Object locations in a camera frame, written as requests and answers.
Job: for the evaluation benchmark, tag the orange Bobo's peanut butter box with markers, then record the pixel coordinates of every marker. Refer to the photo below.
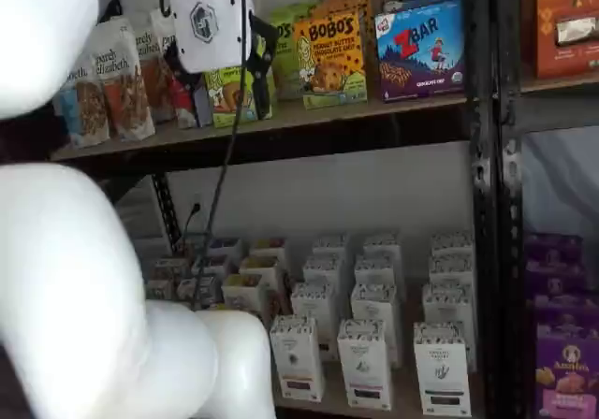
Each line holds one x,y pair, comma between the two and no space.
327,63
355,0

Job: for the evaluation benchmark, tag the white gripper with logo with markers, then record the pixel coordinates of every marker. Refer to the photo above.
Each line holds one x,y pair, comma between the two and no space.
210,21

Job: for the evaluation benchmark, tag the white granola box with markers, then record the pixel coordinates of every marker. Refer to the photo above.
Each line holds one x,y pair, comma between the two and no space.
224,246
269,246
187,288
217,264
159,288
241,293
257,267

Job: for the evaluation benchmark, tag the white botanical box dark strip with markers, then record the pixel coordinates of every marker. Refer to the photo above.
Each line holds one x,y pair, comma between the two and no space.
297,358

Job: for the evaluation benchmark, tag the Purely Elizabeth granola bag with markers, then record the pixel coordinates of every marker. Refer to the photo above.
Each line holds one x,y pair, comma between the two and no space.
164,31
154,77

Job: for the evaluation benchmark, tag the white botanical box teal strip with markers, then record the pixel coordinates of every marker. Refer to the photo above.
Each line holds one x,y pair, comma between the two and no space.
442,372

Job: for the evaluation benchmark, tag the purple Annie's box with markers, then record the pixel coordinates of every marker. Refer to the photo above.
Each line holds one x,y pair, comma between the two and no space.
566,307
554,255
566,381

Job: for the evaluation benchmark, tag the Purely Elizabeth bag blue base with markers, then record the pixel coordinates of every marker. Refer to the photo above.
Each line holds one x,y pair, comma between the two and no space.
86,115

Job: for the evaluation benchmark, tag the white botanical print box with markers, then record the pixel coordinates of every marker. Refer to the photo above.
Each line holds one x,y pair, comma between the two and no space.
330,246
323,269
374,269
447,304
374,302
449,267
451,243
381,243
313,302

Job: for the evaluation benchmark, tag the Purely Elizabeth bag orange base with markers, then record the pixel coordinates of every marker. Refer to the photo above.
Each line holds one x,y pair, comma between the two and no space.
124,91

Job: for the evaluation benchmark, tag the white botanical box pink strip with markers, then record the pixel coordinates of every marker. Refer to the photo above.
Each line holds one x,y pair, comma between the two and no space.
365,367

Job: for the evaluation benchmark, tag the green Bobo's box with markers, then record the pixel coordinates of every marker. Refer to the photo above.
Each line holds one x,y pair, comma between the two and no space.
285,63
224,103

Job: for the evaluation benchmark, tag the black metal shelving frame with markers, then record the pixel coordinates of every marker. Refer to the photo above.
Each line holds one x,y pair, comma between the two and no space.
510,250
482,204

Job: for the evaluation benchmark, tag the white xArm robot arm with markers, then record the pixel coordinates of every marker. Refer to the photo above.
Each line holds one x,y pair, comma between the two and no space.
56,274

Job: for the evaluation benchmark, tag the red granola bag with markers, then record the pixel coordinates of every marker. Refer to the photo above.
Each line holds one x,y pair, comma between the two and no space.
181,98

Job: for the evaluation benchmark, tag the white wall outlet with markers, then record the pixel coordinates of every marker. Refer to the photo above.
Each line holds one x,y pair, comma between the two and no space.
198,199

